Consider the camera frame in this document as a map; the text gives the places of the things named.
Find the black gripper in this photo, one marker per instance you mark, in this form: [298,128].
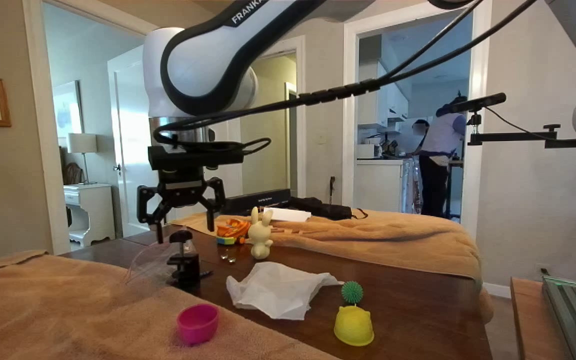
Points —
[181,180]

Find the orange toy truck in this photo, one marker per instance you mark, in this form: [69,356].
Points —
[233,233]

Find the table lamp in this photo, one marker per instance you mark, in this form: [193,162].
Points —
[82,145]

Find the person in white shirt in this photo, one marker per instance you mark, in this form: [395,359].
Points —
[439,145]

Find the clear plastic crayon bag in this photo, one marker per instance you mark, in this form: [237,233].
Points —
[151,268]

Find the yellow plastic cup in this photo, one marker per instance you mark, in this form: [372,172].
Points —
[354,327]

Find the white dresser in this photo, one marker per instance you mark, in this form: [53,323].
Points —
[90,213]

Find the tan towel far side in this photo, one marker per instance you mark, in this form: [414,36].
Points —
[393,238]

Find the black long case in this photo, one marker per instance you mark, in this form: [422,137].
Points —
[243,205]

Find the black fabric bag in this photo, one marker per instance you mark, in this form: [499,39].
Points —
[319,209]

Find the green ball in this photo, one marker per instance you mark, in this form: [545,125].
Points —
[352,293]

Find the tan towel near side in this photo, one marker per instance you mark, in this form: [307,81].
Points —
[61,309]

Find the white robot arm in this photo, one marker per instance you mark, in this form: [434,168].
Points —
[203,75]

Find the white paper towel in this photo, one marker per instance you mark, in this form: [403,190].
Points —
[278,290]

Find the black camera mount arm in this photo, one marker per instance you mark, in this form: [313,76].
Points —
[548,137]

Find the tan towel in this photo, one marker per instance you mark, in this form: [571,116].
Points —
[61,309]
[393,238]

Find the cream bunny figurine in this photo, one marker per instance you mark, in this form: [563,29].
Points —
[259,235]

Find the black clamp object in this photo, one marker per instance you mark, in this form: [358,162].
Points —
[187,265]

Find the pink plastic cup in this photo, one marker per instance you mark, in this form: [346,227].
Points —
[197,325]

